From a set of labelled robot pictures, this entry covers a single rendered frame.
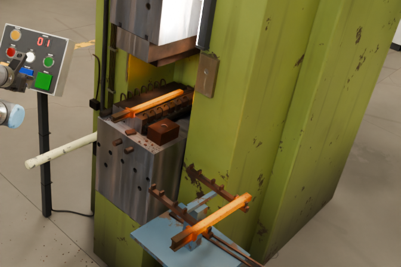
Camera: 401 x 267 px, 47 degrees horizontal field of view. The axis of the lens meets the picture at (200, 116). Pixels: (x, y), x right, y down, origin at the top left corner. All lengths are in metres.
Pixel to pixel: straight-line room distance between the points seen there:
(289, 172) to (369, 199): 1.38
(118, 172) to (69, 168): 1.17
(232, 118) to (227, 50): 0.28
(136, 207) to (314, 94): 0.99
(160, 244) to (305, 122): 0.88
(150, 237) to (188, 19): 0.91
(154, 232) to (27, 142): 1.88
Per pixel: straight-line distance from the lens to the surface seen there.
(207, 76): 1.87
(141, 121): 2.05
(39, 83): 2.30
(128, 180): 2.19
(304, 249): 3.06
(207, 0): 1.77
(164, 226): 1.99
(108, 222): 2.50
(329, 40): 2.06
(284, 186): 2.44
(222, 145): 1.96
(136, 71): 2.29
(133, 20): 1.92
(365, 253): 3.22
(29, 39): 2.37
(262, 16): 1.68
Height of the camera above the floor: 2.07
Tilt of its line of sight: 31 degrees down
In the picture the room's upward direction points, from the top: 10 degrees clockwise
